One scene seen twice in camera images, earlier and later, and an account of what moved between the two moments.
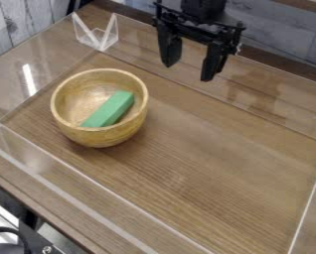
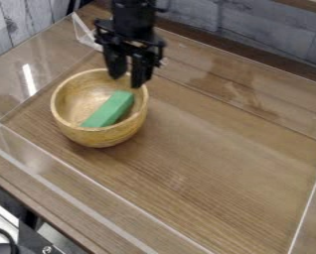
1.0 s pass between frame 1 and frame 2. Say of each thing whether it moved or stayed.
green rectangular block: stayed
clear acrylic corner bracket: stayed
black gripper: moved
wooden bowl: stayed
